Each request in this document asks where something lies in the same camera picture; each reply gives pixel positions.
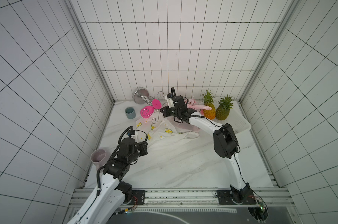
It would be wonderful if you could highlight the pink plastic bag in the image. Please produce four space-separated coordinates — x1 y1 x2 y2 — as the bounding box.
173 97 214 134

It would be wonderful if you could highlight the white plastic bag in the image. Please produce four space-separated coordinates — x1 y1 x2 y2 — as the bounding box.
135 118 199 147

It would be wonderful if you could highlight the orange yellow pineapple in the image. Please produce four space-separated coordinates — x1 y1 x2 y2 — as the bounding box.
202 90 216 120

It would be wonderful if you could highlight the yellow green pineapple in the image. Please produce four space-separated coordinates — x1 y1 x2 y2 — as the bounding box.
216 95 233 120

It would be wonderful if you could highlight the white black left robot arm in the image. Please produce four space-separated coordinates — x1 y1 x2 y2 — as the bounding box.
68 135 148 224

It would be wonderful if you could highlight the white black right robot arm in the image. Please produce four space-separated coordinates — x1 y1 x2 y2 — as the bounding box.
160 94 253 204

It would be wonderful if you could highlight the teal green cup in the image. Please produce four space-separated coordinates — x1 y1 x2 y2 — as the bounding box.
125 107 136 119

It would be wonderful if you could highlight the pink silver cup stand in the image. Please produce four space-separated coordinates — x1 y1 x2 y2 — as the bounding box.
133 87 164 119

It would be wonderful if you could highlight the pale pink mug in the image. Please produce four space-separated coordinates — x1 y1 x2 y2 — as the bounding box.
90 148 110 170

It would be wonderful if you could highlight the white plastic perforated basket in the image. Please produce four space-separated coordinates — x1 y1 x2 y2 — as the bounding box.
212 100 252 136

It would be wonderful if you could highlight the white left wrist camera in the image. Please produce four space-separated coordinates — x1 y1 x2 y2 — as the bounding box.
128 130 139 142

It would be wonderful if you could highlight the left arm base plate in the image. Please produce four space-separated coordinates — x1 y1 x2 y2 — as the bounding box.
107 189 146 206

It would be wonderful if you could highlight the aluminium mounting rail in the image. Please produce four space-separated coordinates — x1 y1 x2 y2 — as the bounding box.
69 187 294 209

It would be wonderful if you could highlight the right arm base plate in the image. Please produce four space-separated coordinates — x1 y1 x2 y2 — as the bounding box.
215 189 257 205

